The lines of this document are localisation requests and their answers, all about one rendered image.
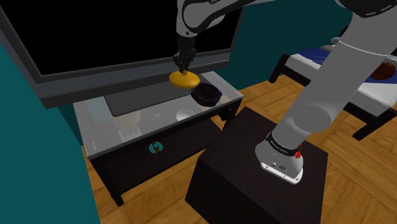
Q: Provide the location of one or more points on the black table with glass top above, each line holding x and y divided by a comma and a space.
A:
161, 145

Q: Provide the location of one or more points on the yellow round object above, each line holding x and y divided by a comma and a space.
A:
183, 80

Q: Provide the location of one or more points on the small white bowl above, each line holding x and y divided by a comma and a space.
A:
185, 115

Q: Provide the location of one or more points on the dark robot stand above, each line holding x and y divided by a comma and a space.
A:
235, 173

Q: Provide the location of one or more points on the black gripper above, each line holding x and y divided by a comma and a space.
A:
186, 44

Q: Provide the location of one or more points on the black bed with white mattress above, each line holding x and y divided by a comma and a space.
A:
369, 96

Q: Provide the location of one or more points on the dark blue bowl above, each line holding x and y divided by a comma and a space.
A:
206, 94

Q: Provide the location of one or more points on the large black television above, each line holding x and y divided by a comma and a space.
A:
102, 34

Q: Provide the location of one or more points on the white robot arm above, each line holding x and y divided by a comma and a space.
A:
319, 102

